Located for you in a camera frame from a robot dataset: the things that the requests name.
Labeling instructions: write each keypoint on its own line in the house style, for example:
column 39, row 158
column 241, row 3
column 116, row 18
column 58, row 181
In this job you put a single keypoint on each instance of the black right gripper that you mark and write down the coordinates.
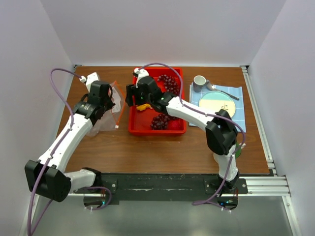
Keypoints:
column 129, row 98

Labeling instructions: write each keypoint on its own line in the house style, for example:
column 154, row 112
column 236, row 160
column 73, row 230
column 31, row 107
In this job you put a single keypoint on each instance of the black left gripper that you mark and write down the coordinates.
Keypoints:
column 110, row 103

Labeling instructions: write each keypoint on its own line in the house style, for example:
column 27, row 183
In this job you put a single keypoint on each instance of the yellow orange segments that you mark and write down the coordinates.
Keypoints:
column 143, row 107

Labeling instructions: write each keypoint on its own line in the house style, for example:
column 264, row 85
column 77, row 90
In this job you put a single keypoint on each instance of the clear zip top bag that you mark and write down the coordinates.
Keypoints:
column 111, row 119

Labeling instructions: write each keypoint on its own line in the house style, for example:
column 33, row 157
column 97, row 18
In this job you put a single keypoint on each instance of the dark purple grape bunch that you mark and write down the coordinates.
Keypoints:
column 160, row 122

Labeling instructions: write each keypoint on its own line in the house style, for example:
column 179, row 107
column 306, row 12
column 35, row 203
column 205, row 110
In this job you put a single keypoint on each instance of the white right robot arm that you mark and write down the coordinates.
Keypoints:
column 220, row 130

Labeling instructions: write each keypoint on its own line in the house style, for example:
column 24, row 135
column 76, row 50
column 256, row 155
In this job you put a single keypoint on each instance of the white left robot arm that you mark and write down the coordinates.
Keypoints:
column 46, row 176

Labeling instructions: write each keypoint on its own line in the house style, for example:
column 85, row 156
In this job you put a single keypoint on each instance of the red plastic tray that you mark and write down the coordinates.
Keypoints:
column 139, row 123

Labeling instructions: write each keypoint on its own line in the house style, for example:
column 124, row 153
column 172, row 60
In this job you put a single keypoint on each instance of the red pomegranate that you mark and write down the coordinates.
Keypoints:
column 175, row 124

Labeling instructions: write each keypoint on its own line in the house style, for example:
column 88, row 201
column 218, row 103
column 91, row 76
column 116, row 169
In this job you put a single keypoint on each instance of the white grey mug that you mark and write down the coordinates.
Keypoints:
column 199, row 82

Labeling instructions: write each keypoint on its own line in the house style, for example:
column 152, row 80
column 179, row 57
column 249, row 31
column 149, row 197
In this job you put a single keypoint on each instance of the metal spoon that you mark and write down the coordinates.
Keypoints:
column 213, row 88

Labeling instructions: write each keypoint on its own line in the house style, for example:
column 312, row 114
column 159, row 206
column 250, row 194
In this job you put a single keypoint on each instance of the round blue yellow plate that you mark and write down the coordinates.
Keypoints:
column 216, row 100

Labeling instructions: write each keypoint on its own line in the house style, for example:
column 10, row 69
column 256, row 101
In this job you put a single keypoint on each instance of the blue checked cloth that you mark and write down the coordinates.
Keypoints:
column 239, row 116

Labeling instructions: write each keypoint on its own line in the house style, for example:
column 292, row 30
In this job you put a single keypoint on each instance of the green inside mug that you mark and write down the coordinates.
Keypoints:
column 238, row 149

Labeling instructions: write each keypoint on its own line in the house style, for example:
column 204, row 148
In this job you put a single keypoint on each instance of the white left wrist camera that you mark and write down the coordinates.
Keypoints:
column 87, row 81

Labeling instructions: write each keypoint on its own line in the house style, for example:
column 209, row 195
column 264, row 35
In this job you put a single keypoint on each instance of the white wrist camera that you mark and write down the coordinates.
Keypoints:
column 87, row 81
column 139, row 74

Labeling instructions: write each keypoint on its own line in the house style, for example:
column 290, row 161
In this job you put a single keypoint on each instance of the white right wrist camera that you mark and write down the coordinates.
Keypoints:
column 139, row 74

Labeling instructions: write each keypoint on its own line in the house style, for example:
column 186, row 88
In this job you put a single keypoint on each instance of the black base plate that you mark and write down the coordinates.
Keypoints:
column 168, row 187

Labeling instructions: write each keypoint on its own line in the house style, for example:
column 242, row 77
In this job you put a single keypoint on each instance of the aluminium frame rail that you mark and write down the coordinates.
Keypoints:
column 270, row 186

